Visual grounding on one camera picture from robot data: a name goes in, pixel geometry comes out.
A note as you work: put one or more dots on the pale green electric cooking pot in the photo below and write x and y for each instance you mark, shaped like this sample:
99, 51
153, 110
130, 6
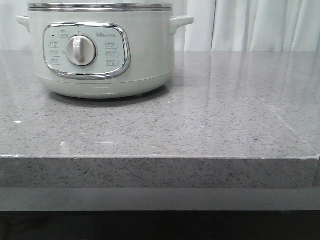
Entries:
102, 52

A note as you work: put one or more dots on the white curtain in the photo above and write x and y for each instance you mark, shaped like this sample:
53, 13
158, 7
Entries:
248, 26

